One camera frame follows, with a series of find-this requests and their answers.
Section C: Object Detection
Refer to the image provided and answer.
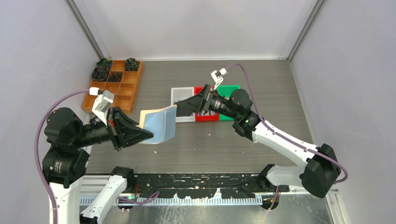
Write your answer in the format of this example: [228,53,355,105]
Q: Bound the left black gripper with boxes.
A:
[73,104,154,149]

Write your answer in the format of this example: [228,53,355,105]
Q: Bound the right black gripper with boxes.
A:
[177,84,240,120]

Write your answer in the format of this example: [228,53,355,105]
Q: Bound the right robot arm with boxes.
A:
[176,85,341,198]

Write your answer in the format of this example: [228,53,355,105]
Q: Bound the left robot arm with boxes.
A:
[42,107,154,224]

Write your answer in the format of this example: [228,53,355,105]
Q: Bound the white cards in red bin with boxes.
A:
[198,112,217,117]

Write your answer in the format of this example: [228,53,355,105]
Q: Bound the red plastic bin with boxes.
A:
[194,86,220,122]

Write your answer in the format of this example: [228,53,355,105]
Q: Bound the black item in white bin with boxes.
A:
[176,106,193,117]

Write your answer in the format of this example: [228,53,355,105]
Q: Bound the white plastic bin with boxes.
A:
[171,87,195,122]

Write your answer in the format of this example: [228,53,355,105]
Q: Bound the green plastic bin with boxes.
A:
[217,85,240,121]

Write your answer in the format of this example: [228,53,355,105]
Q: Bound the wooden compartment tray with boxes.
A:
[90,60,144,114]

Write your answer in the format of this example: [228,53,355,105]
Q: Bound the dark bundle middle centre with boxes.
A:
[107,72,123,82]

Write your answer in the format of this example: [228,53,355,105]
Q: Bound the dark bundle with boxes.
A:
[91,67,108,82]
[96,58,113,70]
[107,72,123,82]
[124,58,140,71]

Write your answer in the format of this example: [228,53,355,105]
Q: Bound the dark bundle middle left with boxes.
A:
[91,67,108,82]

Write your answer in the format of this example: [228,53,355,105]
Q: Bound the dark bundle top right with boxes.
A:
[124,58,140,71]

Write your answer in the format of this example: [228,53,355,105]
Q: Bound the dark bundle top left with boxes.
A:
[96,58,113,70]

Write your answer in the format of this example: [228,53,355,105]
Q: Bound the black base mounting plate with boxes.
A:
[121,173,276,199]

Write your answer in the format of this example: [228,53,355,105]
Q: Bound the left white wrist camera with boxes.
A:
[89,87,115,125]

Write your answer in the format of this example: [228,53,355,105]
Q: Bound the aluminium rail frame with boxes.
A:
[77,174,339,206]

